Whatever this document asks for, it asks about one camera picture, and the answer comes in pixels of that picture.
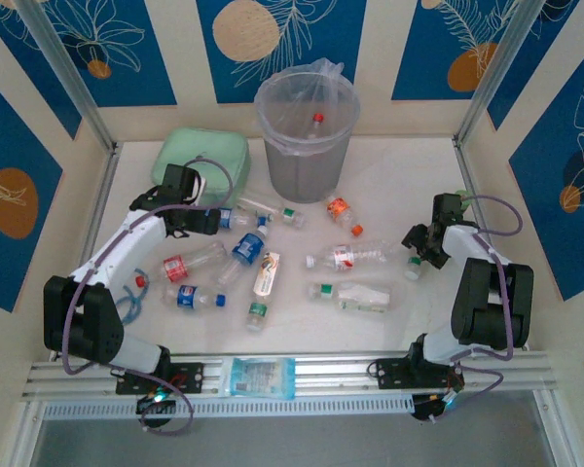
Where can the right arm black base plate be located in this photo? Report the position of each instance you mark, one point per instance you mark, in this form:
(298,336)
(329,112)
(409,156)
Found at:
(394,374)

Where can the red label white cap bottle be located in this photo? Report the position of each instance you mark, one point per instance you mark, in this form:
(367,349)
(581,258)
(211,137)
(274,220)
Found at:
(350,255)

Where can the small green container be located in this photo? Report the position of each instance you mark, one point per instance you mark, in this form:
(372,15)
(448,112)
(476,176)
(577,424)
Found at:
(463,197)

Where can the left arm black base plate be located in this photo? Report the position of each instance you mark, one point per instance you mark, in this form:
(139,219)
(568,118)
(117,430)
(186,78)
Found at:
(190,377)

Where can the mint green zip pouch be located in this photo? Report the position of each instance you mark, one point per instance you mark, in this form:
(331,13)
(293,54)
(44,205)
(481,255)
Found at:
(199,146)

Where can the blue clear plastic packet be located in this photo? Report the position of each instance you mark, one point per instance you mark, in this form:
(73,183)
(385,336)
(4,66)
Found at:
(260,378)

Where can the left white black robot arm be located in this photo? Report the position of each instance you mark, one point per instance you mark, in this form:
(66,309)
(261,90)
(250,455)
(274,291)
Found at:
(121,248)

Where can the grey mesh waste bin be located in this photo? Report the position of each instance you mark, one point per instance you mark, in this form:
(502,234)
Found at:
(304,175)

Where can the clear plastic bin liner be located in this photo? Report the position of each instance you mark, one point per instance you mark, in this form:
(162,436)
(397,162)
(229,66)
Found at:
(272,104)

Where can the blue stethoscope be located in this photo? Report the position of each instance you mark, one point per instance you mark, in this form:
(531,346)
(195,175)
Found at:
(131,301)

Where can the slim clear green label bottle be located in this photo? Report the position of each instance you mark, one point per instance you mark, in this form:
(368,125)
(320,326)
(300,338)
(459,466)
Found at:
(272,210)

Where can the red cap clear bottle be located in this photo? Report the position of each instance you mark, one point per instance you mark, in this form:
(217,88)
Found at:
(316,121)

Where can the small green label bottle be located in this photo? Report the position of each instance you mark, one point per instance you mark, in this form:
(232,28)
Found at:
(412,267)

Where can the aluminium mounting rail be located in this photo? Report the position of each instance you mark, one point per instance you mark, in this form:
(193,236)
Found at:
(331,370)

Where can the aluminium frame post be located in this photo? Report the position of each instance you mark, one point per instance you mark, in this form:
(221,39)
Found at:
(501,68)
(63,68)

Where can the blue label white cap bottle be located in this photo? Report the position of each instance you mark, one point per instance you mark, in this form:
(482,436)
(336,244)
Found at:
(245,248)

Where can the Pepsi label blue cap bottle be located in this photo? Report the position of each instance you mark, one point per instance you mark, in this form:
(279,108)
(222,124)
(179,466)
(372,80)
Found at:
(187,297)

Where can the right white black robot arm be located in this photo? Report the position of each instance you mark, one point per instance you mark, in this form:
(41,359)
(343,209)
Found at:
(491,301)

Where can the orange label orange cap bottle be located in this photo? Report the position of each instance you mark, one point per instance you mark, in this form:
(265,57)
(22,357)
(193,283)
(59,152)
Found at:
(339,208)

